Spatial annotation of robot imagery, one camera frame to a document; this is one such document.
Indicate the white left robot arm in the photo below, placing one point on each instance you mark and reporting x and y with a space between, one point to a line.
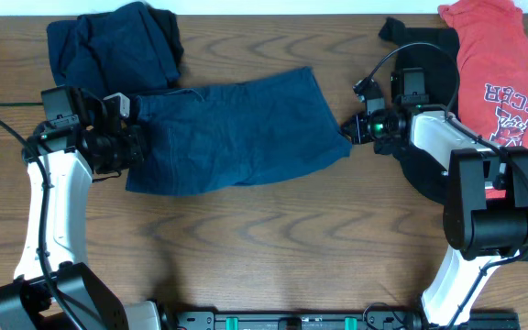
53 286

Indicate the blue denim shorts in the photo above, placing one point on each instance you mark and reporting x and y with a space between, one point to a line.
202 139

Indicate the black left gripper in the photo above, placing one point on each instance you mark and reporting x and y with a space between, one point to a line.
135 146

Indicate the red printed t-shirt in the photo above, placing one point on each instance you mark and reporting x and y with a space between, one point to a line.
493 65

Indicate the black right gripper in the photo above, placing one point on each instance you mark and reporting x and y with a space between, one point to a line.
359 135

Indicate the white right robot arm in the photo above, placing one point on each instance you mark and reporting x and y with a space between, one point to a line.
485 216

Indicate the dark navy folded clothes pile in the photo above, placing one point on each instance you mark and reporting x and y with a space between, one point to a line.
135 48

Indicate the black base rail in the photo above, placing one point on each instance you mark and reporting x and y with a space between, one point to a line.
291 321

